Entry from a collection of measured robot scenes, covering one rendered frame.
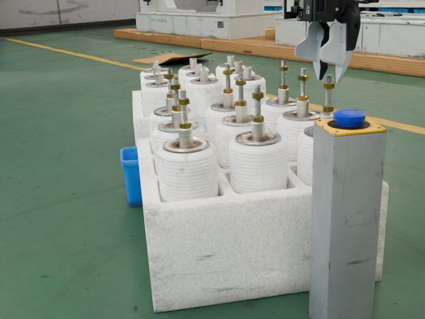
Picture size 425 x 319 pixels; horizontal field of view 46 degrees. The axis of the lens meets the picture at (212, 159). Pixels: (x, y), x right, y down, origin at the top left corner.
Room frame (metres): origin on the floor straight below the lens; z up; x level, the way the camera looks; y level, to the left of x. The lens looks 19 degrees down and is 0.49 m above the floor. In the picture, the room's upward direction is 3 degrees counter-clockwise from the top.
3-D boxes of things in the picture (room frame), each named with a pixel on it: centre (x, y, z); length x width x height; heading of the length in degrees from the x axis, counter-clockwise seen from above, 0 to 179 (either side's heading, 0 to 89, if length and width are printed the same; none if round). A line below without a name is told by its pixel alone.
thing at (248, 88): (1.33, -0.10, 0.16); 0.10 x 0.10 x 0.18
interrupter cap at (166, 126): (0.87, 0.06, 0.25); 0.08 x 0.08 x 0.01
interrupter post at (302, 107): (0.91, -0.17, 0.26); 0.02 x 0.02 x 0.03
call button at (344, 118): (0.61, -0.18, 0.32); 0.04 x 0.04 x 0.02
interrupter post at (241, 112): (0.89, -0.06, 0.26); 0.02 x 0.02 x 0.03
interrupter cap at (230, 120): (0.89, -0.06, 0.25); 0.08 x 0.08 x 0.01
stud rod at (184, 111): (0.75, 0.04, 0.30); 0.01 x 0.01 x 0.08
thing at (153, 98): (1.29, 0.13, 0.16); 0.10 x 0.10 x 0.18
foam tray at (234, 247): (0.89, -0.06, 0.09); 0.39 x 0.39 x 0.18; 9
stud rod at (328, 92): (0.79, -0.19, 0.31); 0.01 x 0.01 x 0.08
